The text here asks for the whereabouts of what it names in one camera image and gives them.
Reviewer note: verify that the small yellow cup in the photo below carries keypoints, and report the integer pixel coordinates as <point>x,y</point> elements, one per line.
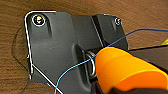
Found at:
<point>133,70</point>

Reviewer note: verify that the yellow perforated colander bowl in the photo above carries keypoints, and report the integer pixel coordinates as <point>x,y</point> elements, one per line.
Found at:
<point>165,41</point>

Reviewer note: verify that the dark robot torso link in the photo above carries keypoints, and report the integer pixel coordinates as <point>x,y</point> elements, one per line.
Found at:
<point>148,54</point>

